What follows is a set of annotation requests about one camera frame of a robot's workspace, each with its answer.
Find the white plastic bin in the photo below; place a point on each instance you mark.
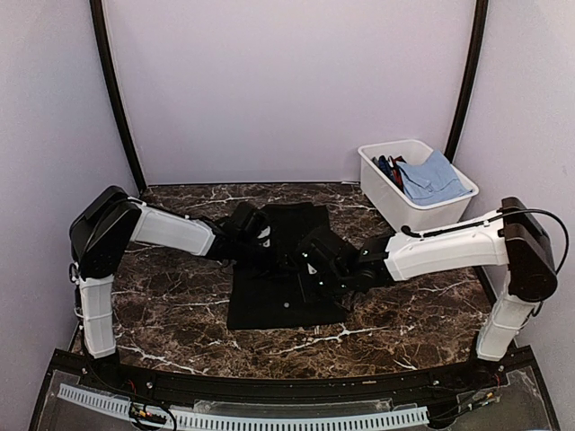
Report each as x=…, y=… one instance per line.
x=392, y=203

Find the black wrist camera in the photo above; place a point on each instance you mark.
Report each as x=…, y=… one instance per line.
x=249, y=224
x=321, y=248

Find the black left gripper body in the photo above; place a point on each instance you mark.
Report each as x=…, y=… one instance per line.
x=260, y=261

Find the black long sleeve shirt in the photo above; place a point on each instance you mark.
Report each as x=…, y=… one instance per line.
x=285, y=296

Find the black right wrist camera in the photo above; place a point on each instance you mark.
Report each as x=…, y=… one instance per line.
x=321, y=248

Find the black frame post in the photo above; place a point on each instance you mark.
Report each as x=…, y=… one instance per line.
x=109, y=74
x=470, y=71

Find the red navy plaid shirt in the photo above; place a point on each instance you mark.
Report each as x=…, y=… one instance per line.
x=389, y=167

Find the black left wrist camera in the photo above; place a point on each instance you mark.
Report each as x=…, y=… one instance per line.
x=249, y=224

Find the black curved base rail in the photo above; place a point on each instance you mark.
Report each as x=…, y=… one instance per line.
x=175, y=388

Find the light blue polo shirt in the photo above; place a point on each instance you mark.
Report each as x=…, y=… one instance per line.
x=432, y=182

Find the white slotted cable duct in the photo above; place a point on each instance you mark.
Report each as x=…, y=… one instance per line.
x=214, y=415

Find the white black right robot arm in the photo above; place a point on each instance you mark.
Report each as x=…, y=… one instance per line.
x=509, y=236

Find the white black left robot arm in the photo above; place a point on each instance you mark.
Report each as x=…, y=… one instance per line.
x=102, y=233

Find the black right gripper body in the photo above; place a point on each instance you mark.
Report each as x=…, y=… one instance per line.
x=333, y=285

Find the black right frame post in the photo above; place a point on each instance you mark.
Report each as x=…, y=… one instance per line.
x=470, y=71

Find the black left frame post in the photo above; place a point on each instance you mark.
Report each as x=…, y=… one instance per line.
x=109, y=74

